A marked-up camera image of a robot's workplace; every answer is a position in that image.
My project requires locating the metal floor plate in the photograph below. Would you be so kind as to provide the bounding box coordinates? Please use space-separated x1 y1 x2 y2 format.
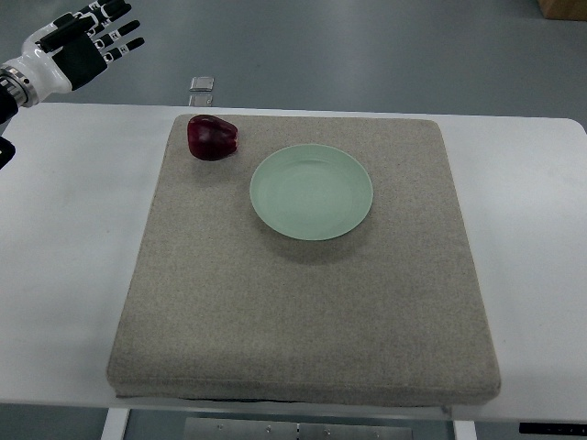
189 76 215 92
188 93 213 107

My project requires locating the upper metal floor plate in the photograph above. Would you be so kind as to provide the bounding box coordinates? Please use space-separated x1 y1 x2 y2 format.
189 76 215 92

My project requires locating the lower metal floor plate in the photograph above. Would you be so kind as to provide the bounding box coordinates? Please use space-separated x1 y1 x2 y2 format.
188 93 213 107

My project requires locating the white table leg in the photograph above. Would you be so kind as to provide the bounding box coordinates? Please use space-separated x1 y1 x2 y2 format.
453 421 478 440
100 408 130 440

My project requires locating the black table control panel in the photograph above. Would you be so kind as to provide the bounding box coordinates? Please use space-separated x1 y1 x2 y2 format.
519 423 587 436

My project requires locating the metal table base plate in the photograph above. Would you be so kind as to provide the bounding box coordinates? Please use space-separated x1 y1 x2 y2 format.
183 417 414 440

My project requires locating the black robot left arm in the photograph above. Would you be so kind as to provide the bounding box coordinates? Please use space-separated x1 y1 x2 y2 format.
0 77 23 169

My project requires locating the white left table leg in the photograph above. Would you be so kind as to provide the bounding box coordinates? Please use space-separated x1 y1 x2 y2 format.
100 408 130 440

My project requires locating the black white robot left hand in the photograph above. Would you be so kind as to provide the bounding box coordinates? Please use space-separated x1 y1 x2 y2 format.
1 1 144 109

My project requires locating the light green plate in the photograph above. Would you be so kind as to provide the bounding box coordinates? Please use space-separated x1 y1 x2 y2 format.
249 144 373 241

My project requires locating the white right table leg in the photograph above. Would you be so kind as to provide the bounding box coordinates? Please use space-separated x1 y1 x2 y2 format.
453 421 478 440

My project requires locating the beige fabric cushion mat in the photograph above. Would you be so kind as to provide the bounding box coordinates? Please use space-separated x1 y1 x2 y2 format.
106 115 501 406

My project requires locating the cardboard box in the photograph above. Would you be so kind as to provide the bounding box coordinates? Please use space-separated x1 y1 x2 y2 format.
537 0 587 21

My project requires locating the dark red apple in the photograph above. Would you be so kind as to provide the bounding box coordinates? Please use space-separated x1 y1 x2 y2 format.
187 115 238 161

